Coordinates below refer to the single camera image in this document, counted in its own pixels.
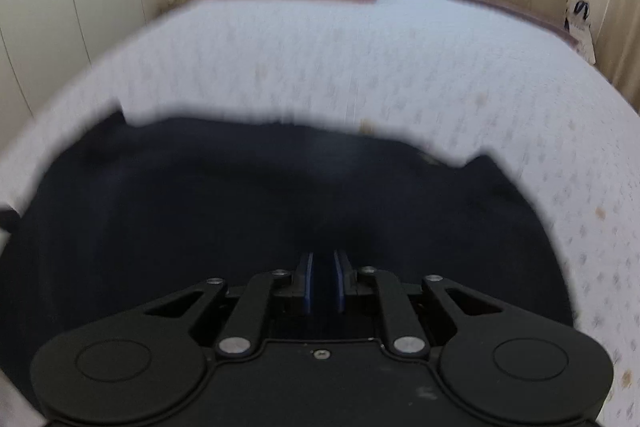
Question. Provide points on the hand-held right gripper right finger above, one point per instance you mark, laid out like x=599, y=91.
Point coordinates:
x=340, y=283

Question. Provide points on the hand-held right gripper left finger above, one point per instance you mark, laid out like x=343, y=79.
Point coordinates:
x=306, y=283

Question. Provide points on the dark navy striped hoodie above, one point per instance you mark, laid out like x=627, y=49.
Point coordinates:
x=225, y=207

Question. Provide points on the bed with floral sheet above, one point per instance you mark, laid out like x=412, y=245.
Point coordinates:
x=375, y=67

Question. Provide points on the white tote bag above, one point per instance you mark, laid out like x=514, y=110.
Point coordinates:
x=581, y=29

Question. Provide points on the beige curtain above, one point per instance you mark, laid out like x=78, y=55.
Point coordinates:
x=620, y=7

